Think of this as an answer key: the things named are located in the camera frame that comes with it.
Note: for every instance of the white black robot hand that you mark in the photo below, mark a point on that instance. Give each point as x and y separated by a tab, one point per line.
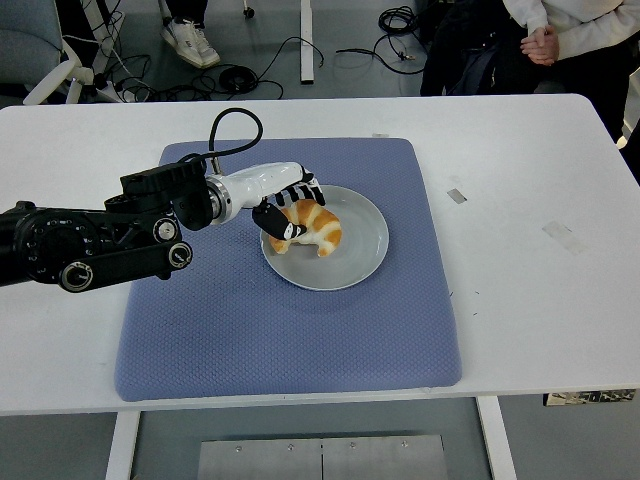
265	177

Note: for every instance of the orange white croissant bread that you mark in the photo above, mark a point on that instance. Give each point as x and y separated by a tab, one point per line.
325	230

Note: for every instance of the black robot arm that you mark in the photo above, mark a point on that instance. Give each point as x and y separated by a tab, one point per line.
45	245

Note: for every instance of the round grey plate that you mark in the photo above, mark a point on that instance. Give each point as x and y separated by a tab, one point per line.
355	250

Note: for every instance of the white background table foot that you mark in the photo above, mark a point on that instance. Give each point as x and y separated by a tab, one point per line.
306	45

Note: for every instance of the person's legs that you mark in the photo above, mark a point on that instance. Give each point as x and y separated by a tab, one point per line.
190	42

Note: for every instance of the blue quilted mat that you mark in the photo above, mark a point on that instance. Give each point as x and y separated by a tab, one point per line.
210	340

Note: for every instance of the small grey tape piece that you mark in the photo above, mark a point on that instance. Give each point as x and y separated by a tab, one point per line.
456	196

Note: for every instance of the large pale tape piece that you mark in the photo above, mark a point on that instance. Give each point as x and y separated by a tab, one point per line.
562	236

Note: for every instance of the white table leg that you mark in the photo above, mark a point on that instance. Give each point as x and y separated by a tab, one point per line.
122	445
497	440

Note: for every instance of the person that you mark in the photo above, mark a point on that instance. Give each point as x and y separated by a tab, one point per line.
575	30

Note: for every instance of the black white patterned board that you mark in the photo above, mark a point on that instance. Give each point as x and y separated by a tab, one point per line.
590	397

